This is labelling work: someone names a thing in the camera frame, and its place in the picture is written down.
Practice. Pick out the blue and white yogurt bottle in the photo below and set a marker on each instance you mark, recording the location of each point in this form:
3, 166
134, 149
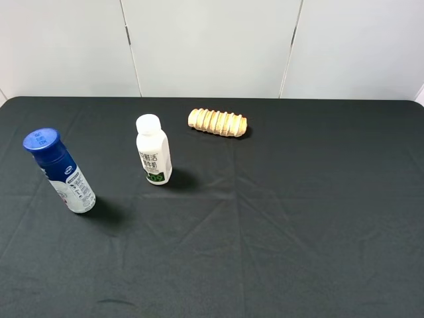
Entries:
61, 170

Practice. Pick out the ridged bread roll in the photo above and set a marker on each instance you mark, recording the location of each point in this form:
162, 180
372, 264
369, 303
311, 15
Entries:
217, 122

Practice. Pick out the white milk bottle green label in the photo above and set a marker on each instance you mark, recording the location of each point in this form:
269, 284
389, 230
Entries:
153, 148

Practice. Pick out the black tablecloth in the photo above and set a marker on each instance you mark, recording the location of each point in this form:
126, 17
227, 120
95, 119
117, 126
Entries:
316, 211

